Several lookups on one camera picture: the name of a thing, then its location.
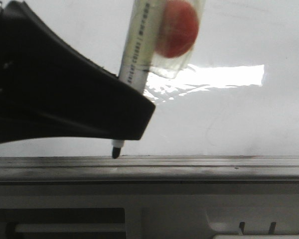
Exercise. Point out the grey aluminium whiteboard tray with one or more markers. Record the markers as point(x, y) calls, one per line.
point(148, 169)

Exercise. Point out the white whiteboard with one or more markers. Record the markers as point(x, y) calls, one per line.
point(239, 94)

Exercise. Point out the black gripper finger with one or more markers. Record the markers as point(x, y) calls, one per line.
point(48, 89)

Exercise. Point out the red magnet taped to marker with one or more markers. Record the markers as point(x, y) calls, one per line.
point(178, 29)

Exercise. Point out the white whiteboard marker pen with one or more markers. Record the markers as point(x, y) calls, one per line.
point(140, 43)

